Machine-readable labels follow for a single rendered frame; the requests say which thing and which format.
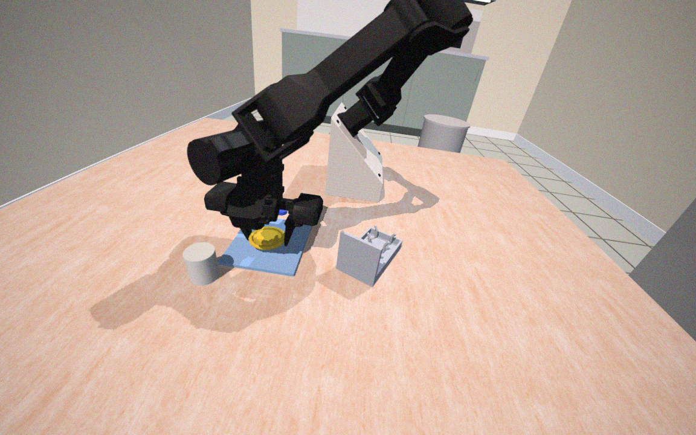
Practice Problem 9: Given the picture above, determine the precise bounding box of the light blue mat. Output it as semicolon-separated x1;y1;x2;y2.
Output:
217;219;312;277

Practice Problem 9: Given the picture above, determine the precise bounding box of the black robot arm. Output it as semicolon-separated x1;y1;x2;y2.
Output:
187;0;473;230

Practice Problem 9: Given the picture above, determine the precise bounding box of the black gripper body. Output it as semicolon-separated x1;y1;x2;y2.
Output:
204;163;323;226

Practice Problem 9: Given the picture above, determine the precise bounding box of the grey dish rack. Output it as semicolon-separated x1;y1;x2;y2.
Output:
336;225;403;287

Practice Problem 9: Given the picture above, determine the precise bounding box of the yellow plate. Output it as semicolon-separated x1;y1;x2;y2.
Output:
248;227;285;250

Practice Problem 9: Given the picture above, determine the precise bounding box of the grey cylinder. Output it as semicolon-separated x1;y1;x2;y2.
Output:
183;242;220;286

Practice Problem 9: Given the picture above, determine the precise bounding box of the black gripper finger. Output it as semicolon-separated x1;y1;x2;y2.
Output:
284;215;303;247
220;211;252;240

